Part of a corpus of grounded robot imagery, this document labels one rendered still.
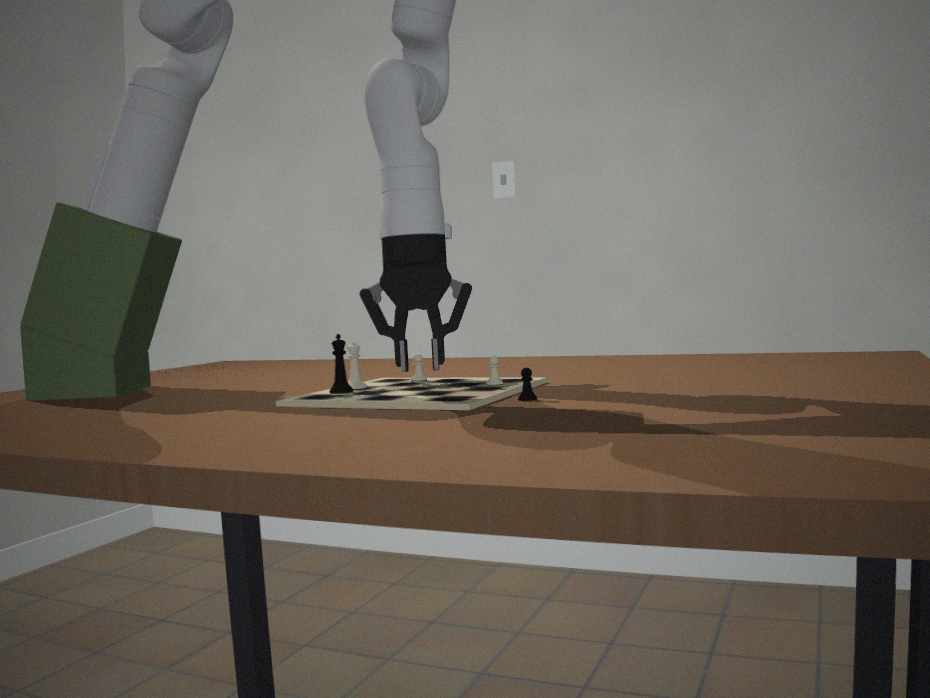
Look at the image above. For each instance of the white chess queen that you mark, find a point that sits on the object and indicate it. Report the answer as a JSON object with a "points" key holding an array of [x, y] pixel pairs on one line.
{"points": [[355, 378]]}

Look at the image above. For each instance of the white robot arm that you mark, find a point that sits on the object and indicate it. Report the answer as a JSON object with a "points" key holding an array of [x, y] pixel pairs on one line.
{"points": [[135, 170]]}

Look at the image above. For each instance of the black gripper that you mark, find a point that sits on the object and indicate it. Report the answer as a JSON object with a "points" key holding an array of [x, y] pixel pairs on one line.
{"points": [[415, 276]]}

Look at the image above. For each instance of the white pawn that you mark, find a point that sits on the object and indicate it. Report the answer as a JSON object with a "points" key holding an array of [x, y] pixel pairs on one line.
{"points": [[494, 376], [418, 376]]}

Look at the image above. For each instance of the cream and dark blue chessboard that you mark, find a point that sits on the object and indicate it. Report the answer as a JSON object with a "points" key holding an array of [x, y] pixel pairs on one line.
{"points": [[402, 393]]}

